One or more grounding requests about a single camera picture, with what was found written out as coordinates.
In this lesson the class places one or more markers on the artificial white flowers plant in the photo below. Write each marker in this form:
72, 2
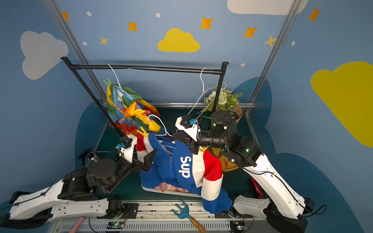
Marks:
227, 101

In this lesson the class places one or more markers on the beige faceted flower pot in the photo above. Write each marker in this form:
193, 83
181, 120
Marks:
238, 113

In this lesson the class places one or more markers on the blue red white jacket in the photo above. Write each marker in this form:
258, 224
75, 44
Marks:
173, 164

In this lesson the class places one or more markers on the black clothes rack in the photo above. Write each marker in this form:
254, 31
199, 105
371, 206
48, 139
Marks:
74, 68

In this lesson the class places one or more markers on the yellow plastic tray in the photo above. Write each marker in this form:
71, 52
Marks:
232, 166

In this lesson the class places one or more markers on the yellow clothespin top blue jacket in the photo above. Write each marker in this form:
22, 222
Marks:
143, 132

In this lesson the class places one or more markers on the yellow clothespin lower blue jacket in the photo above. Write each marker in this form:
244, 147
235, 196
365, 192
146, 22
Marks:
204, 150

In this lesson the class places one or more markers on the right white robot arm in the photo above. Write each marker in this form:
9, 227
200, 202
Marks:
284, 209

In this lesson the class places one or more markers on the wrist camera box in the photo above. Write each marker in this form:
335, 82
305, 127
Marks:
188, 125
126, 147

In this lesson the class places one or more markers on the white plastic laundry basket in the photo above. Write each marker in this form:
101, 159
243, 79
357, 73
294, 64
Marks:
178, 193

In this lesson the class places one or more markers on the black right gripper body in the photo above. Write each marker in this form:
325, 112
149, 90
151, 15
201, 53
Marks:
191, 142

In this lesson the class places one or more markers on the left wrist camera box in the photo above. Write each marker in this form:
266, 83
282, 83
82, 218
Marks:
126, 147

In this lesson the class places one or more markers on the green clothespin rainbow jacket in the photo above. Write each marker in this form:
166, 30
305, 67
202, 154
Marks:
108, 82

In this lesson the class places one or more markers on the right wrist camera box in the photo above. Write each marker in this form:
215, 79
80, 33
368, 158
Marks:
188, 125

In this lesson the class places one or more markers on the yellow clothespin blue jacket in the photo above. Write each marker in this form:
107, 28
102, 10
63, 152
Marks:
143, 132
204, 150

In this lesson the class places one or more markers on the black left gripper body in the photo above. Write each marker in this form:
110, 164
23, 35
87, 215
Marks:
139, 165

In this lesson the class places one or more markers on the rainbow striped jacket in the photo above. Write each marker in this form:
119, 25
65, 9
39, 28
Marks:
127, 113

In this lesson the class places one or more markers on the white wire hanger pink jacket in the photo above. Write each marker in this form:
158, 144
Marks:
204, 90

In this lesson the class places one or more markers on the blue garden fork tool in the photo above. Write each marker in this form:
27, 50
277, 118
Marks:
184, 213

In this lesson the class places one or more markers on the pink kids jacket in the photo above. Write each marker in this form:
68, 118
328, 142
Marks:
168, 187

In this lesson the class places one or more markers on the white hanger rainbow jacket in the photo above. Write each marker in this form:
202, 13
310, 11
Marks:
119, 85

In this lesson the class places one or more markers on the pink clothespin rainbow jacket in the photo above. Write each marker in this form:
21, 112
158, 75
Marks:
146, 113

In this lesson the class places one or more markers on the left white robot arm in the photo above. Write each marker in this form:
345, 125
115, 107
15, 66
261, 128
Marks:
74, 194

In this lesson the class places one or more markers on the purple silicone spatula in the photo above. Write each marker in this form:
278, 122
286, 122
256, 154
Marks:
77, 225

